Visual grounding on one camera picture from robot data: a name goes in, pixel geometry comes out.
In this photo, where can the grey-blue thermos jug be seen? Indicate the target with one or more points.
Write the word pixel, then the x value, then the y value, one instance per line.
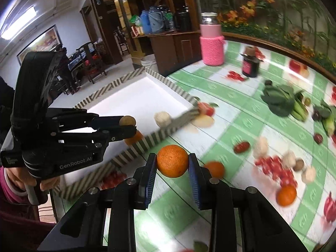
pixel 157 21

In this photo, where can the wooden door frame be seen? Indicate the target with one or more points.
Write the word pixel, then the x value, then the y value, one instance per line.
pixel 110 31

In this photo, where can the ceiling light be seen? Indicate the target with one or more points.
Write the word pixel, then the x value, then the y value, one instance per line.
pixel 18 22

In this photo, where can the jar with pink knitted sleeve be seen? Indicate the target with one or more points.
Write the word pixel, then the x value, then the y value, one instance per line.
pixel 211 47

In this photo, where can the white bucket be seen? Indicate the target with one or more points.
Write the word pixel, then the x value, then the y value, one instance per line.
pixel 149 63

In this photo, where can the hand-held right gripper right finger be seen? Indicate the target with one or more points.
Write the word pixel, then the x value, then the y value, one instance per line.
pixel 194 183

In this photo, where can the green checked fruit-print tablecloth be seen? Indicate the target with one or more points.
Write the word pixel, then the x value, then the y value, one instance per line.
pixel 236 215

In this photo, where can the striped white box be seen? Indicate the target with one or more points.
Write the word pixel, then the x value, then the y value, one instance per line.
pixel 136 94

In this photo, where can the orange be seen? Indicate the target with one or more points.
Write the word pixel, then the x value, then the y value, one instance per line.
pixel 215 169
pixel 287 195
pixel 172 161
pixel 134 138

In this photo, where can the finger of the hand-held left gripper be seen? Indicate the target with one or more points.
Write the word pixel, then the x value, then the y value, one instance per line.
pixel 120 132
pixel 107 120

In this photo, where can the red date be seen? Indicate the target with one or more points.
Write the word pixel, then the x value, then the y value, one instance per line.
pixel 241 147

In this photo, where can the dark jar with red label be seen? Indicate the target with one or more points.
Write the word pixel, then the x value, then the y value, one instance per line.
pixel 250 67

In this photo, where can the dark red jujube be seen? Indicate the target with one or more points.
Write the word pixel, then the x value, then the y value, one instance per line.
pixel 318 138

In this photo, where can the green bag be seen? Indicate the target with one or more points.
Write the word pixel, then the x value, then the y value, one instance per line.
pixel 135 20

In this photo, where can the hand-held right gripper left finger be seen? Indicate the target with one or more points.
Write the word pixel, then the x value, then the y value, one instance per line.
pixel 149 181

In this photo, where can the framed wall picture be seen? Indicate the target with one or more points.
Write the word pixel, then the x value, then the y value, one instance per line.
pixel 39 42

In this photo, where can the flower wall poster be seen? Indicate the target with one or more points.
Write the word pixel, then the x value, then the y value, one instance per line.
pixel 275 0

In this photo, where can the person's left hand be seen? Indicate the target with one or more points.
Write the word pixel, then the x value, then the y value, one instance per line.
pixel 15 178

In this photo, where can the blue thermos jug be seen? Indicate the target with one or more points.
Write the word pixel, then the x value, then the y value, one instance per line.
pixel 145 22

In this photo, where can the wooden cabinet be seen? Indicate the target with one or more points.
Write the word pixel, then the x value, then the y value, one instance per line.
pixel 168 50

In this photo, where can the leafy green vegetable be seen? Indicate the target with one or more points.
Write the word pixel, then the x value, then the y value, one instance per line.
pixel 326 118

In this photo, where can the green bok choy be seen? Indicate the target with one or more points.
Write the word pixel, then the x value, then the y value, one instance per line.
pixel 278 101

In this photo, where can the striped brown cloth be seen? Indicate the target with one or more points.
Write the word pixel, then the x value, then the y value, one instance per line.
pixel 47 214

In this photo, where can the small green-brown round fruit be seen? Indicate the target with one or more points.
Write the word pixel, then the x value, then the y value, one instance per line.
pixel 307 101

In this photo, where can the dark wooden chair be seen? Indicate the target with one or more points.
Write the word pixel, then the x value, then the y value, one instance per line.
pixel 92 63

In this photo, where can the red box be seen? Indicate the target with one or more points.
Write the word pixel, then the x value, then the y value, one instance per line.
pixel 137 31

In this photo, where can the dark thermos jug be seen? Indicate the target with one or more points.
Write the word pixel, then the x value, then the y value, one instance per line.
pixel 183 18

